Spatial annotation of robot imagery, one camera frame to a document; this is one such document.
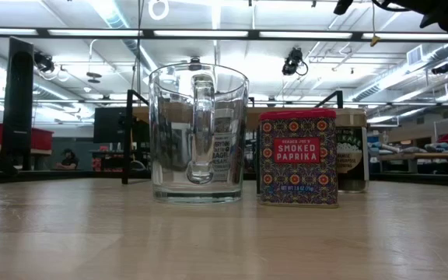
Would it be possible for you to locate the tan-lid furikake jar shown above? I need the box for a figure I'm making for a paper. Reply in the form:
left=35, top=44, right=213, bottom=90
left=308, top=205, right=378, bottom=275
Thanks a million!
left=334, top=107, right=369, bottom=194

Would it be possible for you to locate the red-lid smoked paprika tin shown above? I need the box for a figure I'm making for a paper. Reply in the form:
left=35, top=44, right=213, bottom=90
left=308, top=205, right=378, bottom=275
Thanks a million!
left=257, top=108, right=340, bottom=208

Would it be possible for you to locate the white-lid bagel seasoning jar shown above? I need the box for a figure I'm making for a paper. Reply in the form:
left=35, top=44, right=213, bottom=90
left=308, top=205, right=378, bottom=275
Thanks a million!
left=211, top=107, right=248, bottom=184

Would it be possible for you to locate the clear glass measuring mug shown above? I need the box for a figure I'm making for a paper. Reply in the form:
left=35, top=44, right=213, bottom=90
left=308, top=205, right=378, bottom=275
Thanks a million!
left=149, top=61, right=250, bottom=205

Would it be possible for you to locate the wooden shelf with black legs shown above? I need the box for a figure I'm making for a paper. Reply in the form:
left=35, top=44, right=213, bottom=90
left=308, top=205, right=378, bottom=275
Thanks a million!
left=121, top=89, right=344, bottom=186

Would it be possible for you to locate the yellow hanging tag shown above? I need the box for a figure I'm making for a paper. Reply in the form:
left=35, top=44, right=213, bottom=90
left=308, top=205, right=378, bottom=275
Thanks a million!
left=369, top=0, right=383, bottom=47

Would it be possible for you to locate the wooden workbench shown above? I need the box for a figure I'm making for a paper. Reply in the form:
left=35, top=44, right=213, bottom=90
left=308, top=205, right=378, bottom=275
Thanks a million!
left=379, top=151, right=448, bottom=174

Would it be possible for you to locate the black monitor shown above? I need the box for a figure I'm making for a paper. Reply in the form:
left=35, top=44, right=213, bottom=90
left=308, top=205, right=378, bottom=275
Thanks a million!
left=93, top=107, right=128, bottom=144

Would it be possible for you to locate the person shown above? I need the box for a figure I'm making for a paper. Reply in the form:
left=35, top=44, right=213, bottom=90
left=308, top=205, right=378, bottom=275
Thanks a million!
left=54, top=147, right=80, bottom=171

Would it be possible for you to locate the black ceiling camera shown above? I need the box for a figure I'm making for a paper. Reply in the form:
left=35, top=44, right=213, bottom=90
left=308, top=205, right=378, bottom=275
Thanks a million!
left=281, top=46, right=310, bottom=77

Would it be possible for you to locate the white ring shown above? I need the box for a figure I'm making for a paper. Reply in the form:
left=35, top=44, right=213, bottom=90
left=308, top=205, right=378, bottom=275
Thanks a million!
left=148, top=0, right=170, bottom=21

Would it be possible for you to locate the black aluminium rig frame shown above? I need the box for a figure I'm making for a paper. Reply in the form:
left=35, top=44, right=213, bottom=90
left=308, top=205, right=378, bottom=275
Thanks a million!
left=0, top=26, right=448, bottom=188

